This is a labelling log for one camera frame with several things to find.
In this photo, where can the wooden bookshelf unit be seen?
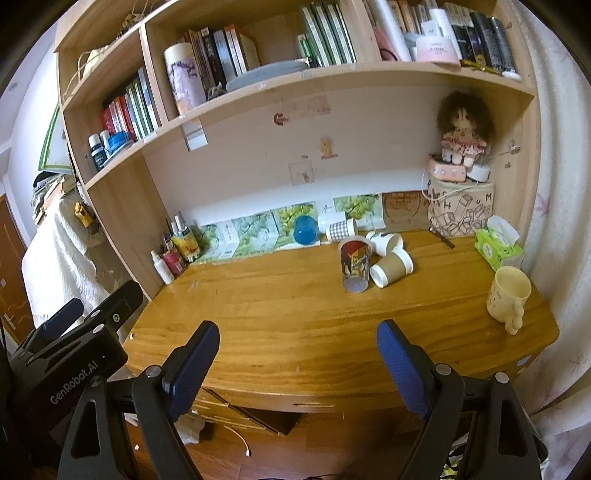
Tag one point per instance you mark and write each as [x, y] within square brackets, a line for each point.
[343, 130]

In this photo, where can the blue translucent plastic cup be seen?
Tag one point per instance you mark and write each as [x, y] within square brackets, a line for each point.
[305, 230]

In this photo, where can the red anime print cup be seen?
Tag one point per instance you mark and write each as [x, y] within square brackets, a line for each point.
[355, 253]

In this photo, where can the cream ceramic mug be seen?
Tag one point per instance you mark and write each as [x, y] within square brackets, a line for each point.
[509, 292]

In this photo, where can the red wall sticker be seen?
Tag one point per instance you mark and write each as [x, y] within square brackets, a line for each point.
[279, 119]

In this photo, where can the grey checkered paper cup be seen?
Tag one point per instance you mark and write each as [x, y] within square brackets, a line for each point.
[341, 230]

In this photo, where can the green tissue pack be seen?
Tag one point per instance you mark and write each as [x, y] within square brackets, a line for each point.
[498, 244]

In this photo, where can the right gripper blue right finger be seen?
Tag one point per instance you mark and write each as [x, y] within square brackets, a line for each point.
[435, 392]

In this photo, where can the pink round jar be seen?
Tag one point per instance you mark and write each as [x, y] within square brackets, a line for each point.
[437, 49]

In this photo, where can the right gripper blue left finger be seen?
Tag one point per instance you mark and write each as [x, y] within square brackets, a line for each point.
[162, 394]

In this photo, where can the brown cardboard face panel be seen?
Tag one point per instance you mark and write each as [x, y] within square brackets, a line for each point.
[405, 211]

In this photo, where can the yellow cartoon wall sticker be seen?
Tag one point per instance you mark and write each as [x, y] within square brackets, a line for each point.
[327, 152]

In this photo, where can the pink framed wall sticker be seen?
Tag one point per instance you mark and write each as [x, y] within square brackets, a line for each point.
[301, 173]

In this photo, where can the grey plate on shelf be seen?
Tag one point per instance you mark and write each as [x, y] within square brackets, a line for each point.
[266, 72]

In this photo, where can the white bamboo print paper cup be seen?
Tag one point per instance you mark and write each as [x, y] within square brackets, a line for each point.
[384, 242]

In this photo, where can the brown haired plush doll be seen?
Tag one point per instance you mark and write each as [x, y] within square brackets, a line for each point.
[466, 126]

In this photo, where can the black pen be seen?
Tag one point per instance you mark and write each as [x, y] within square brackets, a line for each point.
[441, 237]

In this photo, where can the pink small container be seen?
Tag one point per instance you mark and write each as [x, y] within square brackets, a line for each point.
[174, 261]

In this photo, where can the blue lid jar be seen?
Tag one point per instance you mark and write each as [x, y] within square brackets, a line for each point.
[118, 142]

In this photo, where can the white frosted plastic cup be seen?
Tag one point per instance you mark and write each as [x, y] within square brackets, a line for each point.
[327, 219]

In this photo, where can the white purple floral cylinder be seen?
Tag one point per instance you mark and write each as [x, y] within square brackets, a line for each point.
[184, 78]

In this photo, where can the letter print canvas bag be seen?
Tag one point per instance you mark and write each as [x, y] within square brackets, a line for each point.
[459, 209]

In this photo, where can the brown kraft paper cup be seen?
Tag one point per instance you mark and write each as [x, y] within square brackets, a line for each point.
[393, 267]

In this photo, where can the pink rectangular device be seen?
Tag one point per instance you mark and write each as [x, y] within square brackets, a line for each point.
[440, 170]

